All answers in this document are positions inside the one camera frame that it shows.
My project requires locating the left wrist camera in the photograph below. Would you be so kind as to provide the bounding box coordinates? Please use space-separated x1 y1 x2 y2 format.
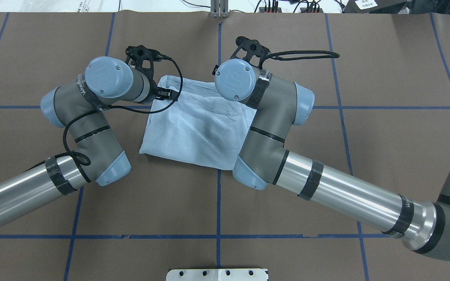
125 45 180 80

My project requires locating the aluminium frame post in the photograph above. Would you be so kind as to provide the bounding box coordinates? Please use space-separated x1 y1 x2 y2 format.
210 0 230 18

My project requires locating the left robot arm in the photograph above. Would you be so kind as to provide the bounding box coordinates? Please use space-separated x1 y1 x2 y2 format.
0 55 168 228

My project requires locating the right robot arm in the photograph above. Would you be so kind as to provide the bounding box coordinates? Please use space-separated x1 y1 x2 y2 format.
213 58 450 261

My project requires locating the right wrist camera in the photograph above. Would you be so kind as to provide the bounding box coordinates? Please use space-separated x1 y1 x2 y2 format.
230 36 271 69

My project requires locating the dark box with label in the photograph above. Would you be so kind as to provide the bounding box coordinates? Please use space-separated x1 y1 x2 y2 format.
343 0 415 14

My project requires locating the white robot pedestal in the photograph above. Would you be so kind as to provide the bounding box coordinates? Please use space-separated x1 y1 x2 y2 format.
166 268 269 281

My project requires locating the left orange usb hub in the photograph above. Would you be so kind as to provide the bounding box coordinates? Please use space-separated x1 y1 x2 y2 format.
255 0 282 13

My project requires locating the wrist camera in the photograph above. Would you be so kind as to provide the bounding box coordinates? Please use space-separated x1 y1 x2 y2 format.
125 45 180 80
230 36 271 69

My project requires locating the light blue button shirt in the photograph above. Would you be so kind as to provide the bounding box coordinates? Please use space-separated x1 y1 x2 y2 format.
139 75 256 171

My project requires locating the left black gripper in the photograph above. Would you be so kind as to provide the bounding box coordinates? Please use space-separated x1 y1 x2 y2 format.
143 74 173 104

